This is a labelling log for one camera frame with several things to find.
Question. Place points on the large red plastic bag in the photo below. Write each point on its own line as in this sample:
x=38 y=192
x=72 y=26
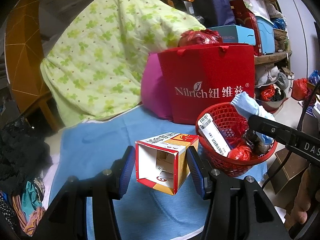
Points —
x=200 y=38

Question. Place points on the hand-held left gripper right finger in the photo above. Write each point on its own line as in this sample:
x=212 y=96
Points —
x=197 y=177

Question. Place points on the brown wooden stool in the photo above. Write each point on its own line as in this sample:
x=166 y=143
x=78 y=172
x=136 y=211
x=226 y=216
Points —
x=290 y=170

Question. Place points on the blue towel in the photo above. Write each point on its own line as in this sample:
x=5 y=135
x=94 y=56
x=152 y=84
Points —
x=100 y=135

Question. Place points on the small red plastic bag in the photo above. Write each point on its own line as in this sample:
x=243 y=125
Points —
x=267 y=93

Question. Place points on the light blue cloth wad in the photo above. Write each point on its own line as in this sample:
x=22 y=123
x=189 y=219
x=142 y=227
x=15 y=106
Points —
x=246 y=105

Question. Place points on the blue plastic bag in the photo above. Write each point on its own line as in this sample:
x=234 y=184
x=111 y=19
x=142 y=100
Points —
x=314 y=77

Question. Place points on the metal basin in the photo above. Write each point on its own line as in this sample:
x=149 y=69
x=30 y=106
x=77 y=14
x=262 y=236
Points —
x=272 y=105

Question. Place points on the striped scarf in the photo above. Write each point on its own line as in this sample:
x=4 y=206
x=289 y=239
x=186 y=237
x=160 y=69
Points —
x=32 y=220

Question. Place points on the red gift box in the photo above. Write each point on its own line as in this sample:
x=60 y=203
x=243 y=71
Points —
x=247 y=22

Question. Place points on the red mesh basket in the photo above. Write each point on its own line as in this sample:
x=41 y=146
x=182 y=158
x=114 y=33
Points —
x=220 y=163

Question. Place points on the blue cardboard box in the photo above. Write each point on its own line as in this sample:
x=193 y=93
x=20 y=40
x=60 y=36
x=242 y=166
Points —
x=232 y=35

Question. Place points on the blue plastic storage bin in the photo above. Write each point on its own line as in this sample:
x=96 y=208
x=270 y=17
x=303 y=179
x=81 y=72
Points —
x=266 y=33

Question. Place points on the black clothing pile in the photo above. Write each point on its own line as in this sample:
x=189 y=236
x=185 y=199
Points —
x=22 y=152

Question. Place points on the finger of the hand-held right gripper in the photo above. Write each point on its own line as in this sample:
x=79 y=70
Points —
x=272 y=130

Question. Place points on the green clover quilt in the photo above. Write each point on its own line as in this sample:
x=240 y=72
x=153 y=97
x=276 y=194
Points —
x=107 y=55

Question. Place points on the pink pillow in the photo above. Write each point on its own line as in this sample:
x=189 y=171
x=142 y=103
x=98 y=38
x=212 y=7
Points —
x=155 y=90

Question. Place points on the white blue medicine box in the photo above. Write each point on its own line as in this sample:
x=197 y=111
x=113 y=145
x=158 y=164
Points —
x=215 y=135

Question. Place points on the red paper gift bag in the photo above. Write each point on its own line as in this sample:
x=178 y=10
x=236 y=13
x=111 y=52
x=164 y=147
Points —
x=207 y=75

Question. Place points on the yellow medicine box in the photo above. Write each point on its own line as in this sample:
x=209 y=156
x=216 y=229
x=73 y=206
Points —
x=170 y=160

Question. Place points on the black plastic bag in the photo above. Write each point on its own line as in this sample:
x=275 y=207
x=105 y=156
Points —
x=257 y=145

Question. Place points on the wooden shelf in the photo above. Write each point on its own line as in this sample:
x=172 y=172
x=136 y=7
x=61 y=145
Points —
x=272 y=57

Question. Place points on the teal cloth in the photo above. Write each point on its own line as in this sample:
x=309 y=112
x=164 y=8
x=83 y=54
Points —
x=30 y=196

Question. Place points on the orange wooden cabinet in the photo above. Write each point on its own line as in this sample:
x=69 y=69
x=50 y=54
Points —
x=22 y=55

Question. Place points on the person's right hand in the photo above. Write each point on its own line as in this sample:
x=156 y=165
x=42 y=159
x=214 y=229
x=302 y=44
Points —
x=302 y=200

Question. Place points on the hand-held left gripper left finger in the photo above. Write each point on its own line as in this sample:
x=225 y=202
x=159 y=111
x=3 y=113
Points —
x=125 y=172

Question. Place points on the black white dotted cloth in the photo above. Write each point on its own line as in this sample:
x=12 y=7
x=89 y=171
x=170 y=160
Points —
x=7 y=212

